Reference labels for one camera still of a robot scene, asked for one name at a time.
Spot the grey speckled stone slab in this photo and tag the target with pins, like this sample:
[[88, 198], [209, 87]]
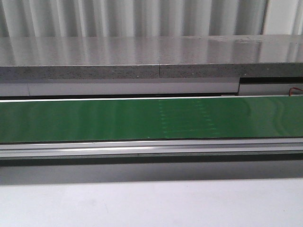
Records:
[[80, 58]]

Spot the green conveyor belt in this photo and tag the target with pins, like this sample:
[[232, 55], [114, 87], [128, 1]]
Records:
[[151, 119]]

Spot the white pleated curtain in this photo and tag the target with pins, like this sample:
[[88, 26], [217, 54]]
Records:
[[128, 18]]

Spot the aluminium conveyor front rail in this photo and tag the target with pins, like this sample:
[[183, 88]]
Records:
[[149, 147]]

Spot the grey conveyor back rail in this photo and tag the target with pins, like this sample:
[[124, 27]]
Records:
[[146, 87]]

